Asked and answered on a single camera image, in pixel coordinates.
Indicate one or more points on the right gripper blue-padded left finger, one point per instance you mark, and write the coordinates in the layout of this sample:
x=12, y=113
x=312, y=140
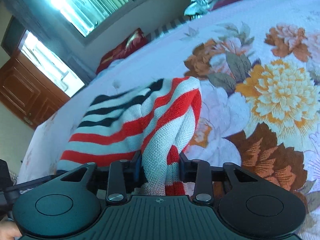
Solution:
x=123, y=178

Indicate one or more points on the grey curtain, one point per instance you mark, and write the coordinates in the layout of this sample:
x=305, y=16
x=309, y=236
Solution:
x=43, y=21

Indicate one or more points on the white floral bed sheet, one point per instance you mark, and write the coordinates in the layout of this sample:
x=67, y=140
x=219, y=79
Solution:
x=257, y=62

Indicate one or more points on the person's left hand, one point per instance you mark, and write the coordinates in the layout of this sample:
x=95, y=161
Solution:
x=9, y=230

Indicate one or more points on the red gold embroidered pillow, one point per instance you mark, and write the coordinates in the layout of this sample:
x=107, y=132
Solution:
x=131, y=44

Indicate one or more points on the black white striped cushion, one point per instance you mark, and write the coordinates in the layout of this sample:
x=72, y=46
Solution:
x=168, y=27

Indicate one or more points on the red black white striped sweater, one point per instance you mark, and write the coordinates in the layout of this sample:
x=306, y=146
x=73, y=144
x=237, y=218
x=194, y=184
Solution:
x=157, y=120

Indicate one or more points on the brown wooden door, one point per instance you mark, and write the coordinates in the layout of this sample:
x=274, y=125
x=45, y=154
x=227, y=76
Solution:
x=28, y=93

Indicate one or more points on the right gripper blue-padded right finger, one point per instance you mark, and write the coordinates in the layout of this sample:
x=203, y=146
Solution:
x=198, y=172

